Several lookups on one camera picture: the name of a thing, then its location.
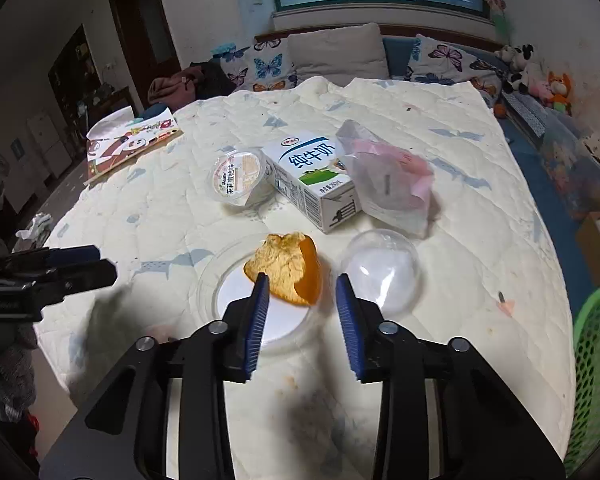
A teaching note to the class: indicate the orange peel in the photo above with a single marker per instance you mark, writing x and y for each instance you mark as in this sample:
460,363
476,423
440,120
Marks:
290,265

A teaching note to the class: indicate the grey patterned board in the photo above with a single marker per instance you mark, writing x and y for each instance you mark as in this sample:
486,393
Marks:
525,115

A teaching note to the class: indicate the white milk carton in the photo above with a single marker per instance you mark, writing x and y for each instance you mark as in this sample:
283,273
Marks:
305,170

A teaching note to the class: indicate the pink cloth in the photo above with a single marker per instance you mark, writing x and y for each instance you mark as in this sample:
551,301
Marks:
170,90

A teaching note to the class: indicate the pink plastic bag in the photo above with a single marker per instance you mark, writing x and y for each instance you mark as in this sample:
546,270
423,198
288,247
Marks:
385,180

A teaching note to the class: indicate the cartoon picture book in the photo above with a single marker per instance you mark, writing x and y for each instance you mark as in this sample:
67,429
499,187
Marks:
130,145

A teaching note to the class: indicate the dark cloth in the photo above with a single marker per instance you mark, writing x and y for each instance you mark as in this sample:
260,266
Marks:
212,80

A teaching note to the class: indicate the small orange ball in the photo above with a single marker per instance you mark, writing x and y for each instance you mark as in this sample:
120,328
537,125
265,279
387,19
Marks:
500,110

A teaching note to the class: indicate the clear plastic storage box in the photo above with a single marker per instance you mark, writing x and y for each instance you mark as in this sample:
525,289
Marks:
570,170

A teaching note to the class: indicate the cardboard box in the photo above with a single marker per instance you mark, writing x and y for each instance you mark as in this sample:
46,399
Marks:
587,250

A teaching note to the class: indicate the clear round plastic lid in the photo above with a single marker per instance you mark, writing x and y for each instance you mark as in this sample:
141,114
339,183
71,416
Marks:
215,280

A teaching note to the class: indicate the jelly cup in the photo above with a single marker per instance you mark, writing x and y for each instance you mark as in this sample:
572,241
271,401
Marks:
235,170

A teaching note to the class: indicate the blue sofa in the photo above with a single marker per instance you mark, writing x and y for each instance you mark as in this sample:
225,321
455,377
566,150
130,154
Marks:
535,185

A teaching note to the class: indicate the white crumpled tissue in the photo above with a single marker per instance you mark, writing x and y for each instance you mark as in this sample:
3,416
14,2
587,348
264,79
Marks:
35,230

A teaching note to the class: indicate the pink plush toy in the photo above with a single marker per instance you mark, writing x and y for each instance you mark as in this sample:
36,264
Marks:
538,90

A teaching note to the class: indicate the dark wooden door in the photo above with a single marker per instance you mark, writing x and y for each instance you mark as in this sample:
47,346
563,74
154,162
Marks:
140,35

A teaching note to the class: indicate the black white plush cow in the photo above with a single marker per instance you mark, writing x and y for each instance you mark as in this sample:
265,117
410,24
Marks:
522,67

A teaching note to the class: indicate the beige cushion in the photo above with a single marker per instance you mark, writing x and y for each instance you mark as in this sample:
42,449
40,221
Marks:
335,55

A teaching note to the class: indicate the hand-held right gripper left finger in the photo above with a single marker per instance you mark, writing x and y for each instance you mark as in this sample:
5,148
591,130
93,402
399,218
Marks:
257,320

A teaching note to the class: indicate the white cabinet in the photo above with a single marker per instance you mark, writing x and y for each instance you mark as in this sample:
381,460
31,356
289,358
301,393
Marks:
50,145

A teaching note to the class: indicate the butterfly print pillow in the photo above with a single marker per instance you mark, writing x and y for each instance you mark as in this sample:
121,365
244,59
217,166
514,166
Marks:
445,57
484,89
270,67

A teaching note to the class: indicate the person's left forearm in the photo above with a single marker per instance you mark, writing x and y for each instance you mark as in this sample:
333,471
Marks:
15,375

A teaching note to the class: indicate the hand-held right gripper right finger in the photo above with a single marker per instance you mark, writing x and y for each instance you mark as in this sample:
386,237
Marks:
347,325

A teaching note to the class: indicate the clear plastic dome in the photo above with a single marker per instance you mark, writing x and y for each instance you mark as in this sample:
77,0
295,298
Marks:
380,270

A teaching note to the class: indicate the dark cabinet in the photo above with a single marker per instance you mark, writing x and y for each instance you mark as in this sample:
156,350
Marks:
75,75

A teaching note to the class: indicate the colourful wall decoration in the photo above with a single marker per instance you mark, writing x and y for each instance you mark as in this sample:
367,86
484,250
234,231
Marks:
495,5

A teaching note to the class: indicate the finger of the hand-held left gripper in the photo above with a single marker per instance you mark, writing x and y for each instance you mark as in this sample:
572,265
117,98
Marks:
90,275
75,255

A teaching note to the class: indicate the orange plush fox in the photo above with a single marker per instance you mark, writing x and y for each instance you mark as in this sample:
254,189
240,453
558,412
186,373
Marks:
560,90

